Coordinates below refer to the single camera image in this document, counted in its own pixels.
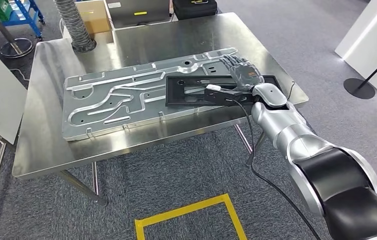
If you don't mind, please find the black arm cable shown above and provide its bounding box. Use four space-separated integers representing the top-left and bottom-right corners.
230 97 324 240

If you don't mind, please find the cardboard box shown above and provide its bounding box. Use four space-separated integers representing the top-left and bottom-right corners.
63 0 113 44

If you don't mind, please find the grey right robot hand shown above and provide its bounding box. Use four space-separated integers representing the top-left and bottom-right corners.
219 54 264 93

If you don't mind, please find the grey metal case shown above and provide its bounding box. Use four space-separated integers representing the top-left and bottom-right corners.
105 0 172 31

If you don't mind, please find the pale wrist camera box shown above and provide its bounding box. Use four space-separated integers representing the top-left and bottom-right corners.
204 84 253 108

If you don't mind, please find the yellow floor tape square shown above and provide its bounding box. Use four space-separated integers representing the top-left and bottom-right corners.
134 193 248 240

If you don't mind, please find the stamped grey metal plate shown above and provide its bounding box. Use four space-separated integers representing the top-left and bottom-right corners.
61 47 242 143

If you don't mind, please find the grey ribbed duct hose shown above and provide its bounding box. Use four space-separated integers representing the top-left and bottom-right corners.
54 0 97 53

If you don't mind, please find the black stanchion post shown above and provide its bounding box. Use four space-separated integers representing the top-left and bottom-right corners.
343 44 377 100

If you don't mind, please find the black carry case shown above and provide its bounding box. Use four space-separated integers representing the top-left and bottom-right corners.
172 0 218 21

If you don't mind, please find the blue storage rack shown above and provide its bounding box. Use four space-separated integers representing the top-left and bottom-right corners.
0 0 46 42

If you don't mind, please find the black plastic panel part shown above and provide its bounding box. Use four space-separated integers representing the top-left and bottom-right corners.
165 74 283 109

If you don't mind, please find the white display plinth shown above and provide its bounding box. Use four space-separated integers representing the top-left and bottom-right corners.
334 0 377 109

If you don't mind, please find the stainless steel workbench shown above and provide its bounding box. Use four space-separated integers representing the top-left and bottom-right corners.
12 12 310 208

